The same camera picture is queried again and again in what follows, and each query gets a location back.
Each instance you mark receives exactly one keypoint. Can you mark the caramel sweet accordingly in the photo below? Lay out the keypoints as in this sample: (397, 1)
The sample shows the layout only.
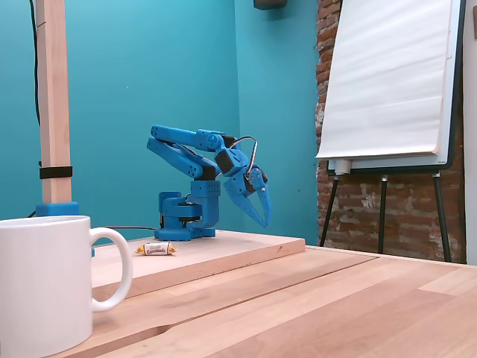
(156, 249)

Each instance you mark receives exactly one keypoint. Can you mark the white ceramic mug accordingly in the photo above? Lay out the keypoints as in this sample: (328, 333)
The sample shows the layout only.
(44, 283)

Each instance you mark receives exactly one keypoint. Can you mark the wooden base board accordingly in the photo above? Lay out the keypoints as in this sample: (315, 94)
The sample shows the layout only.
(223, 250)

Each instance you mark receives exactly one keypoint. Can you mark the white paper pad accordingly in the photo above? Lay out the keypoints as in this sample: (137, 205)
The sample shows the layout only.
(387, 74)

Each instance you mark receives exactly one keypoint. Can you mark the flipchart easel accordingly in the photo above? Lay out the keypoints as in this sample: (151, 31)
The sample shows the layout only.
(441, 209)

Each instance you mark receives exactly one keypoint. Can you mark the dark wall box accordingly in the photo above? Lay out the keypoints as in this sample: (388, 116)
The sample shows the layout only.
(270, 3)

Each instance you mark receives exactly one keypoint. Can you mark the blue post mount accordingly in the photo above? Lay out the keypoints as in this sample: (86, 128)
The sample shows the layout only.
(57, 209)

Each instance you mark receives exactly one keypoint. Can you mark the wooden post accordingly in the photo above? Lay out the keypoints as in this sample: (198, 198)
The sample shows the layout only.
(52, 93)

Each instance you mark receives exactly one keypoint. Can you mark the brown wall fixture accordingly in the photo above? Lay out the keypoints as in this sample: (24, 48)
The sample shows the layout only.
(475, 31)

